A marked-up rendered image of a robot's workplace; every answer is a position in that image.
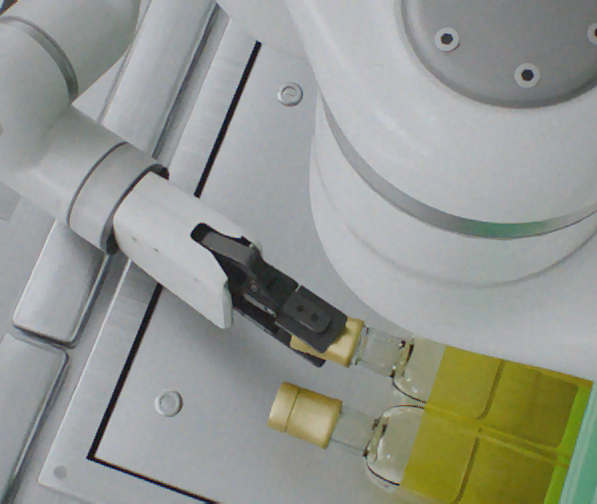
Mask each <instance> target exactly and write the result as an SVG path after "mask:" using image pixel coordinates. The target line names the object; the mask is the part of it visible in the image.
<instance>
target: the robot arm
mask: <svg viewBox="0 0 597 504"><path fill-rule="evenodd" d="M216 1H217V3H218V4H219V5H220V6H221V7H222V8H223V9H224V11H225V12H226V13H227V14H228V15H229V16H230V17H231V19H232V20H233V21H234V22H235V23H236V24H238V25H239V26H240V27H241V28H243V29H244V31H245V32H246V33H248V34H249V35H250V36H251V37H253V38H254V39H255V40H256V41H258V42H260V43H262V44H264V45H266V46H269V47H271V48H273V49H275V50H277V51H279V52H281V53H283V54H286V55H289V56H293V57H296V58H302V59H308V60H309V61H310V63H311V66H312V69H313V72H314V75H315V79H316V83H317V86H318V91H317V104H316V107H315V114H314V124H313V134H312V147H311V161H310V199H311V208H312V214H313V219H314V223H315V226H316V229H317V232H318V235H319V238H320V241H321V244H322V247H323V249H324V251H325V253H326V255H327V257H328V259H329V261H330V262H331V264H332V265H333V267H334V268H335V270H336V272H337V274H338V275H339V277H340V278H341V279H342V281H343V282H344V283H345V285H346V286H347V287H348V288H350V289H351V290H352V291H353V292H354V293H355V294H356V295H357V296H358V297H359V298H360V299H361V300H362V301H363V302H364V303H365V304H367V305H368V306H369V307H370V308H372V309H373V310H374V311H376V312H377V313H378V314H380V315H381V316H383V317H384V318H386V319H388V320H389V321H391V322H393V323H395V324H397V325H398V326H400V327H402V328H404V329H406V330H408V331H410V332H413V333H415V334H418V335H420V336H423V337H425V338H428V339H430V340H434V341H437V342H441V343H444V344H447V345H450V346H454V347H457V348H461V349H465V350H469V351H473V353H477V354H480V355H485V356H489V357H494V358H498V359H502V360H507V361H511V362H517V363H521V364H526V365H530V366H534V367H539V368H543V369H548V370H552V371H556V372H560V373H564V374H567V375H571V376H575V377H579V378H583V379H586V380H589V381H593V382H596V383H597V0H216ZM140 6H141V0H18V1H17V2H16V3H15V4H14V5H12V6H11V7H10V8H9V9H8V10H6V11H5V12H4V13H3V14H2V15H0V181H1V182H3V183H4V184H6V185H7V186H9V187H10V188H12V189H13V190H15V192H16V193H18V194H19V195H20V196H22V197H23V198H26V199H27V200H29V201H30V202H32V203H33V204H35V205H36V206H38V207H39V208H40V209H42V210H43V211H45V212H46V213H48V214H49V215H51V216H52V217H54V218H55V219H57V220H58V221H59V222H61V223H62V224H64V225H65V226H67V227H68V228H70V229H72V230H73V231H74V232H76V233H77V234H78V235H80V236H81V237H83V238H84V239H86V240H87V241H89V242H90V243H92V244H93V245H95V246H96V247H97V248H99V249H100V250H102V251H103V252H106V253H107V254H109V255H114V254H117V253H118V252H120V251H123V252H124V253H125V254H126V255H128V256H129V257H130V258H131V259H132V260H133V261H134V262H135V263H137V264H138V265H139V266H140V267H141V268H143V269H144V270H145V272H146V273H147V274H149V275H150V276H151V277H153V278H154V279H155V280H156V281H158V282H159V283H160V284H162V285H163V286H164V287H166V288H167V289H168V290H169V291H171V292H172V293H174V294H175V295H176V296H178V297H179V298H180V299H182V300H183V301H184V302H187V303H188V304H189V305H191V306H192V307H193V308H195V309H196V310H197V311H199V312H200V313H201V314H203V315H204V316H205V317H207V318H208V319H209V320H211V321H212V322H214V323H215V324H216V325H218V326H219V327H221V328H229V327H231V326H232V324H233V309H234V310H235V311H236V312H238V313H239V314H241V315H242V316H243V317H244V318H245V319H247V320H249V321H250V322H252V323H253V324H254V325H256V326H257V327H259V328H260V329H261V330H263V331H264V332H265V333H268V334H269V335H271V336H273V337H274V339H276V340H277V341H279V342H280V343H282V344H283V345H285V346H286V347H288V348H289V349H291V350H292V351H293V353H295V354H296V355H298V356H299V357H301V358H302V359H304V360H305V361H307V362H308V363H310V364H311V365H313V366H314V367H316V368H321V367H322V366H323V365H324V364H325V362H326V361H327V360H324V359H321V358H318V357H315V356H313V355H310V353H304V351H301V350H298V349H296V348H293V347H291V339H292V336H293V335H294V336H295V337H297V338H298V339H299V340H301V341H302V342H304V343H305V344H307V345H308V346H310V347H311V348H313V349H314V350H316V351H317V353H319V354H324V353H325V351H326V350H327V349H328V347H329V346H330V344H331V343H332V342H333V340H334V339H335V337H336V336H337V335H338V333H339V332H340V330H341V329H342V327H343V326H344V325H345V323H346V321H347V316H346V315H345V314H344V313H343V312H341V311H340V310H338V309H337V308H335V307H334V306H332V305H331V304H329V303H328V302H326V301H325V300H323V299H322V298H320V297H319V296H317V295H316V294H314V293H313V292H311V291H310V290H308V289H307V288H305V287H304V286H302V285H301V286H300V288H299V284H298V283H297V282H296V281H295V280H294V279H292V278H291V277H289V276H288V275H286V274H284V273H283V272H281V270H280V269H278V268H276V267H275V266H274V265H273V264H272V265H271V264H270V263H268V262H266V261H264V260H263V250H262V246H261V244H260V242H259V241H258V240H257V239H256V238H255V237H254V236H253V235H252V234H250V233H249V232H248V231H246V230H245V229H244V228H242V227H241V226H240V225H238V224H237V223H235V222H234V221H232V220H231V219H229V218H228V217H227V216H225V215H223V214H222V213H220V212H219V211H217V210H216V209H214V208H213V207H211V206H209V205H208V204H206V203H205V202H203V201H201V200H200V199H198V198H196V197H195V196H193V195H191V194H190V193H188V192H186V191H184V189H182V188H180V187H178V186H177V185H176V184H173V183H171V182H170V181H168V180H169V174H170V173H169V169H168V168H167V167H165V166H164V165H162V164H161V163H159V162H158V161H156V160H155V159H153V158H152V157H150V156H149V155H147V154H146V153H144V152H143V151H141V150H140V149H138V148H137V147H135V146H134V145H132V144H130V143H129V142H128V141H126V140H125V139H123V138H122V137H120V136H119V135H117V134H116V133H114V132H113V131H111V130H110V129H108V128H107V127H104V126H103V125H101V124H100V123H98V122H97V121H95V120H94V119H92V118H91V117H89V116H88V115H86V114H85V113H83V112H82V110H80V109H79V108H77V107H75V106H74V105H72V103H73V102H74V101H75V100H76V99H77V98H78V97H79V96H81V95H82V94H83V93H84V92H85V91H86V90H87V89H88V88H89V87H90V86H91V85H92V84H93V83H95V82H96V81H97V80H98V79H99V78H100V77H101V76H102V75H103V74H104V73H105V72H107V71H109V70H110V69H111V68H112V67H113V66H114V65H115V64H116V63H117V62H118V61H119V60H120V59H121V58H122V57H123V56H124V55H125V53H126V52H127V50H128V49H129V47H130V45H131V43H132V41H133V39H134V36H135V33H136V29H137V25H138V20H139V14H140ZM298 288H299V289H298ZM297 289H298V290H297ZM296 290H297V292H296Z"/></svg>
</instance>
